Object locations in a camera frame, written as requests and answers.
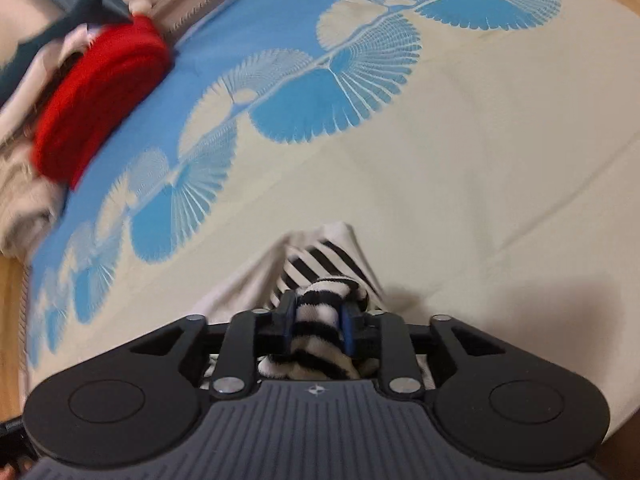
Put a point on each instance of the red folded blanket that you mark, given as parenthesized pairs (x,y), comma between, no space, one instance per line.
(95,105)

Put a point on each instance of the dark teal shark plush toy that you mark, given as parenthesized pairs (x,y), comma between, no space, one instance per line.
(80,10)

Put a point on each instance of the white folded quilt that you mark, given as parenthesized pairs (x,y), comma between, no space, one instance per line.
(30,100)

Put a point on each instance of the blue and cream printed bedsheet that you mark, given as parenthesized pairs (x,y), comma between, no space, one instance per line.
(450,160)

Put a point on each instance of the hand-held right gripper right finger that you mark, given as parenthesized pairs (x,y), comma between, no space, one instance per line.
(348,329)

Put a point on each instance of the striped shirt with white vest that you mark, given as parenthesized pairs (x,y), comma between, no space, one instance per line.
(320,310)

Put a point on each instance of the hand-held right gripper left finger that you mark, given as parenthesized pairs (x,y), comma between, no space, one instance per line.
(287,321)

